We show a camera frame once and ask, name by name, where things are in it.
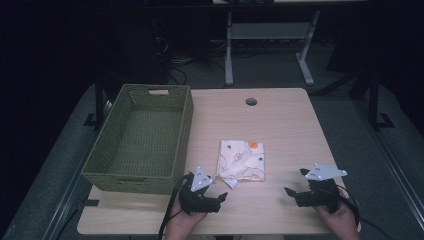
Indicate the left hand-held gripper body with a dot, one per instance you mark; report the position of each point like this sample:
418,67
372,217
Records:
196,196

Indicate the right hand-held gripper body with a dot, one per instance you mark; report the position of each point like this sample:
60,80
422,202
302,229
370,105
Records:
320,190

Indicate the white patterned cloth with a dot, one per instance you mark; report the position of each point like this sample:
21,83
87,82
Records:
241,161

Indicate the green woven basket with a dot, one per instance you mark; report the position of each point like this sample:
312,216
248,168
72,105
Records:
143,140

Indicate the person's left hand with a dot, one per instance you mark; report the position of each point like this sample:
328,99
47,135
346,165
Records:
181,224

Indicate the person's right hand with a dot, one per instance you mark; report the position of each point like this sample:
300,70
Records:
338,221

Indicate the black metal stand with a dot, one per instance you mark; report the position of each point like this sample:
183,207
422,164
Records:
375,100
99,100

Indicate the white metal desk frame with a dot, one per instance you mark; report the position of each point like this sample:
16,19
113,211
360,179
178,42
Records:
270,43

